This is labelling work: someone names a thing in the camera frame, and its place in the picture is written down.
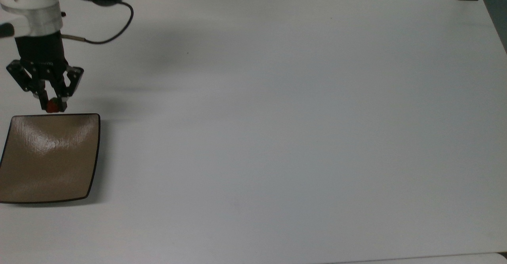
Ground square brown ceramic plate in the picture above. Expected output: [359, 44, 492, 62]
[0, 113, 101, 205]

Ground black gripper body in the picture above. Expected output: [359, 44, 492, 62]
[15, 31, 69, 89]

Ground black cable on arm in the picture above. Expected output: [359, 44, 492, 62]
[61, 0, 134, 45]

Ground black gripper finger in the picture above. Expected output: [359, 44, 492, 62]
[55, 65, 85, 112]
[6, 60, 50, 112]

